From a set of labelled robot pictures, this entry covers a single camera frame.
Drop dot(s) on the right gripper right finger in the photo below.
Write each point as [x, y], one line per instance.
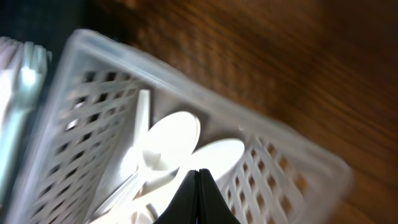
[212, 209]

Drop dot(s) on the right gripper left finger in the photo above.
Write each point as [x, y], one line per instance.
[183, 207]

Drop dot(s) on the pale green plastic fork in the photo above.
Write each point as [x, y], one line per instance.
[29, 81]

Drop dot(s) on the white plastic fork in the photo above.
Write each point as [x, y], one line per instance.
[11, 53]

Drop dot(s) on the clear perforated plastic basket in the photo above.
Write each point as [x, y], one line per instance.
[81, 134]

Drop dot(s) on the black plastic tray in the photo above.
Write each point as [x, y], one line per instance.
[48, 23]

